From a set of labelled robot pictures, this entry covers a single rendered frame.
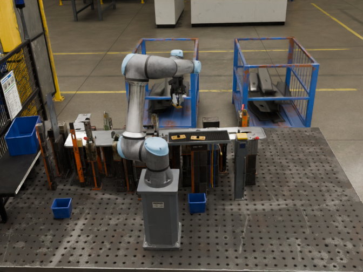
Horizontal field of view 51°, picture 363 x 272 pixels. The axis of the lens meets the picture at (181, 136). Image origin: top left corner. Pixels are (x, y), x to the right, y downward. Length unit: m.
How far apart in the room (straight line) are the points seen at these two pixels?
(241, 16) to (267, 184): 7.95
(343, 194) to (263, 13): 8.06
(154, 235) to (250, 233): 0.56
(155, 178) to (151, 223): 0.28
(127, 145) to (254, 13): 8.66
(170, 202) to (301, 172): 1.18
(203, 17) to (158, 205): 8.55
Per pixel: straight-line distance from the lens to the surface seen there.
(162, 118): 4.84
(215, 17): 10.28
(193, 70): 2.21
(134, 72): 1.89
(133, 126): 1.94
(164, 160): 1.92
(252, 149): 2.53
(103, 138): 2.70
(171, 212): 2.05
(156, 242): 2.19
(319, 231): 2.41
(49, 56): 5.98
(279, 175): 2.82
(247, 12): 10.32
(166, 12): 10.26
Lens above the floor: 2.26
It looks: 28 degrees down
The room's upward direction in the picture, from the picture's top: 2 degrees counter-clockwise
